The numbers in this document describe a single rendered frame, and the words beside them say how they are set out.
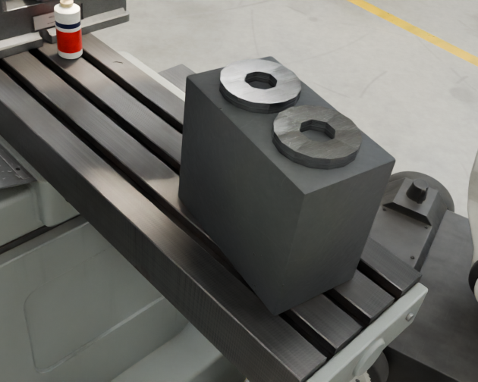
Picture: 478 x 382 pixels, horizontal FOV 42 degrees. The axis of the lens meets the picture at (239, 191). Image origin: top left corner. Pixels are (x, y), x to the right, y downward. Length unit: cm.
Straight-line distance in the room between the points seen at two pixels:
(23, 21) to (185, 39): 212
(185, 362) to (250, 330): 89
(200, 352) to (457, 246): 66
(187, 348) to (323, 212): 103
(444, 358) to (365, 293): 53
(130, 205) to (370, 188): 32
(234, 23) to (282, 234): 282
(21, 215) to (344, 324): 54
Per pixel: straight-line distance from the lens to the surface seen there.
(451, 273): 141
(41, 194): 99
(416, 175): 158
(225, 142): 66
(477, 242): 124
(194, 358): 158
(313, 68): 310
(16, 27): 111
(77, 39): 108
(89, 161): 87
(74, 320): 129
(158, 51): 307
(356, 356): 71
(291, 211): 59
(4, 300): 111
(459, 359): 127
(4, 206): 99
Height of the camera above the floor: 153
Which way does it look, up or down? 42 degrees down
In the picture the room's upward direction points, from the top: 9 degrees clockwise
